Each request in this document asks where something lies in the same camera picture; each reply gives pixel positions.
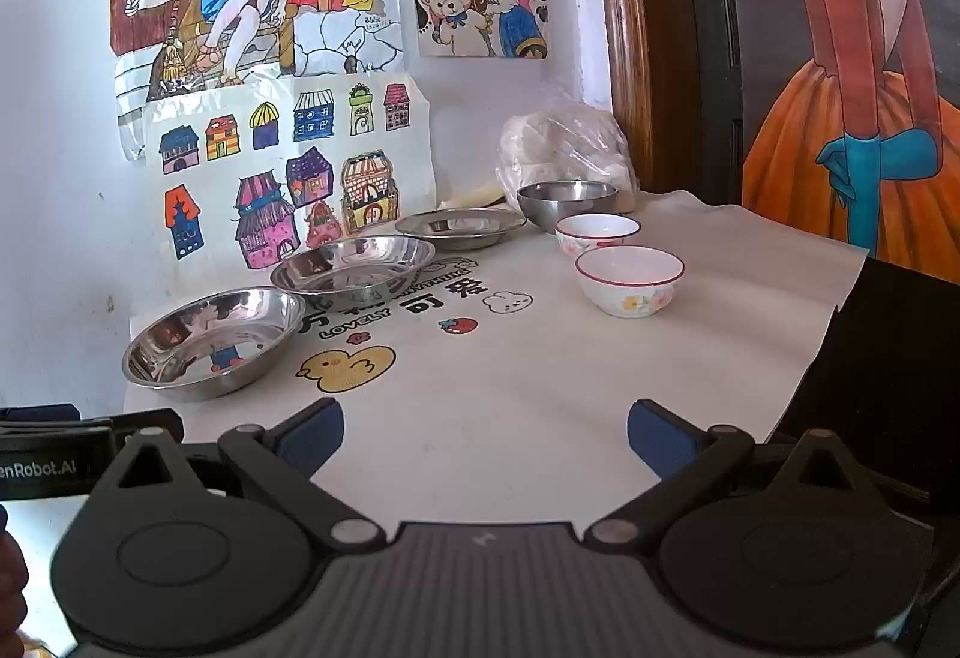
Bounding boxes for stainless steel plate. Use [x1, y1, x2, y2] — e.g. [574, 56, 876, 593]
[121, 287, 307, 402]
[395, 208, 528, 252]
[270, 236, 437, 303]

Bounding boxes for orange dress woman painting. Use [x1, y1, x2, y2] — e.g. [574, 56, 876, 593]
[712, 0, 960, 288]

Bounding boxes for wooden rolling pin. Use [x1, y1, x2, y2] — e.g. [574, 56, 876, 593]
[439, 180, 505, 211]

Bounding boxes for brown wooden door frame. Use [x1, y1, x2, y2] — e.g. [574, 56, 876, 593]
[585, 0, 680, 194]

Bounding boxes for colourful houses drawing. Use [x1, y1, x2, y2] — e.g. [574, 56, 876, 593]
[142, 73, 437, 269]

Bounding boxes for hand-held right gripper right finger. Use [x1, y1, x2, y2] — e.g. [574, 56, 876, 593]
[585, 398, 886, 552]

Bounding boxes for dark door panel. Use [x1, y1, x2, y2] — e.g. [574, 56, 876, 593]
[679, 0, 751, 205]

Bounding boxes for white ceramic bowl red rim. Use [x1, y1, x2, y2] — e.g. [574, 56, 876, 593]
[555, 213, 644, 258]
[575, 246, 686, 319]

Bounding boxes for clear plastic bag white lumps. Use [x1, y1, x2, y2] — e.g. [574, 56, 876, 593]
[499, 95, 640, 198]

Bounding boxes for stainless steel bowl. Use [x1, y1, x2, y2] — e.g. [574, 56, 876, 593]
[516, 180, 620, 233]

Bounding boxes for white printed table mat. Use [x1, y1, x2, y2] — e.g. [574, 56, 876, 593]
[122, 189, 871, 528]

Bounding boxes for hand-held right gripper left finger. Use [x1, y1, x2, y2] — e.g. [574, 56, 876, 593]
[90, 395, 391, 554]

